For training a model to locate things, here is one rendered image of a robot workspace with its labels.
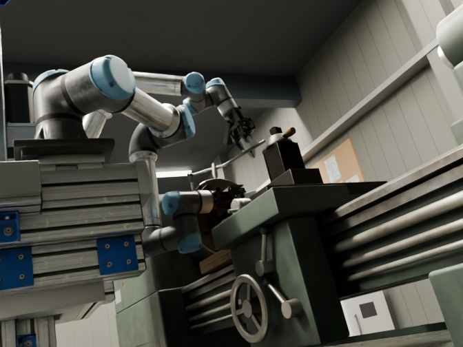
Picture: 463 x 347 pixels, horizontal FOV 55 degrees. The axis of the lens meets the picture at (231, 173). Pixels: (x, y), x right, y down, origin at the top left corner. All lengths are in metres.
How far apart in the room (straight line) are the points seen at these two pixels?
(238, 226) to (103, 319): 10.55
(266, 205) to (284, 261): 0.13
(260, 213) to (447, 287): 0.41
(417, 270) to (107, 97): 0.80
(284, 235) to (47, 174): 0.56
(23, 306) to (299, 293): 0.63
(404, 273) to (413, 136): 3.74
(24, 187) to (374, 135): 4.32
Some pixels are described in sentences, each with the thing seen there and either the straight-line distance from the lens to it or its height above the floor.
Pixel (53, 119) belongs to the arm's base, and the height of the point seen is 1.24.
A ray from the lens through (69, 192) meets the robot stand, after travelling 1.10.
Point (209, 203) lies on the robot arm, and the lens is 1.42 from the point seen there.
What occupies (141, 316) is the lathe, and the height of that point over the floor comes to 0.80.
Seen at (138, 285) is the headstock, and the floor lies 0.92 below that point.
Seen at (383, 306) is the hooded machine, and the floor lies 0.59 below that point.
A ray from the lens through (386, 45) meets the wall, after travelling 4.95.
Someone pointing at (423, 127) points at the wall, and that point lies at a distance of 4.55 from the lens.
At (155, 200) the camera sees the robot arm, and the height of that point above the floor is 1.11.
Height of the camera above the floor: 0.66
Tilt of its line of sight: 20 degrees up
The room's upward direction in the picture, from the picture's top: 13 degrees counter-clockwise
